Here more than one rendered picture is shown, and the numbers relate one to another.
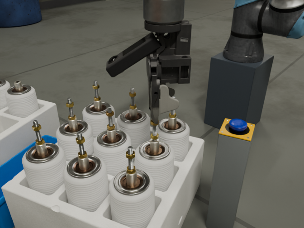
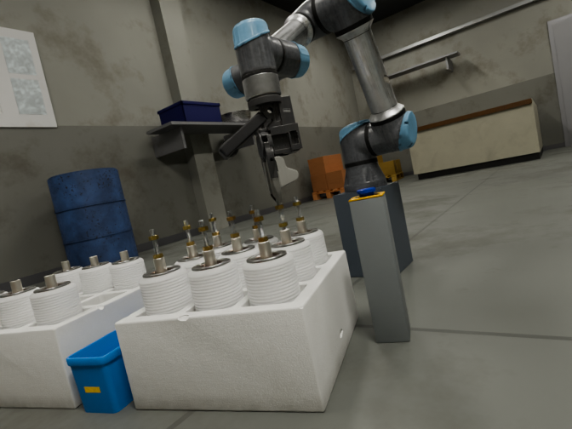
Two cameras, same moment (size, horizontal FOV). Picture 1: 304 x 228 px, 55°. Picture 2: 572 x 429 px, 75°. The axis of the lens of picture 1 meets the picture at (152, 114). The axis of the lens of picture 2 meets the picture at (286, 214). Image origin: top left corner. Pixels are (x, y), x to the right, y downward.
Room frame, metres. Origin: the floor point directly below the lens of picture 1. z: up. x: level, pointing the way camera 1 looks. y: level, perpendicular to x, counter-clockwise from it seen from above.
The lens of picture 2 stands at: (-0.23, 0.04, 0.37)
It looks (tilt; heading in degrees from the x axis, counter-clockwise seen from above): 5 degrees down; 356
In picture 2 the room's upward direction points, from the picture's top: 12 degrees counter-clockwise
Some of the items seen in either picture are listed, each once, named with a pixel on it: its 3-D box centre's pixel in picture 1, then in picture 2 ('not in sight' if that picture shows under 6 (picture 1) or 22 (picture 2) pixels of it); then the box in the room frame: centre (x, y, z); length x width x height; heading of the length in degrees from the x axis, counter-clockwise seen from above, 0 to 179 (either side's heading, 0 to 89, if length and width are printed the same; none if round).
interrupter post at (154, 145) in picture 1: (154, 145); (286, 237); (0.56, -0.01, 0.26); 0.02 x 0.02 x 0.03
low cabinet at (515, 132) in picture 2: not in sight; (477, 141); (5.86, -3.80, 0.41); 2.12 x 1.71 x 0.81; 140
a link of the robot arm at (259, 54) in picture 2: not in sight; (255, 52); (0.56, -0.02, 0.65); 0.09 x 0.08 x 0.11; 136
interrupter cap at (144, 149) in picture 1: (154, 149); (287, 243); (0.56, -0.01, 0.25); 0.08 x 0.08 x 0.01
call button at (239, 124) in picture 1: (237, 126); (366, 193); (0.55, -0.19, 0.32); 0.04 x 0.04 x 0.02
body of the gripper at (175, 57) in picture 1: (166, 52); (273, 128); (0.56, -0.03, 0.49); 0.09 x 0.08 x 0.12; 96
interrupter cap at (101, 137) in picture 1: (111, 138); (238, 250); (0.60, 0.10, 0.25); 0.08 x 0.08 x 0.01
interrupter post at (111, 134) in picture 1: (111, 134); (237, 244); (0.60, 0.10, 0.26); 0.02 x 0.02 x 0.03
